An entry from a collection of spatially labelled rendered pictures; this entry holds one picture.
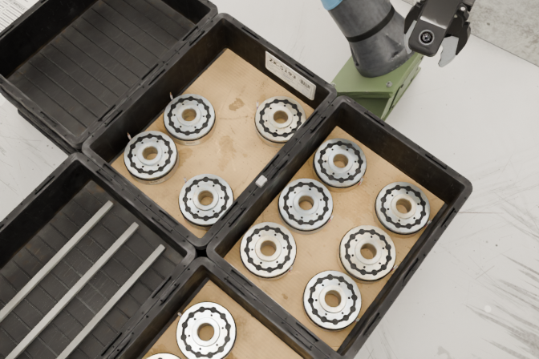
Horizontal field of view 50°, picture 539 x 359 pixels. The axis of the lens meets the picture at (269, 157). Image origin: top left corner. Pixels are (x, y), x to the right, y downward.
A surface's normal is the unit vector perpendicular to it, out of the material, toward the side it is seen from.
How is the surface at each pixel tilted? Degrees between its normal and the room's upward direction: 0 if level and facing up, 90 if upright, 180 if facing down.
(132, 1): 0
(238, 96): 0
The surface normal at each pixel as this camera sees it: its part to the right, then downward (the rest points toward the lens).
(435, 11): -0.20, -0.01
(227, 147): 0.01, -0.39
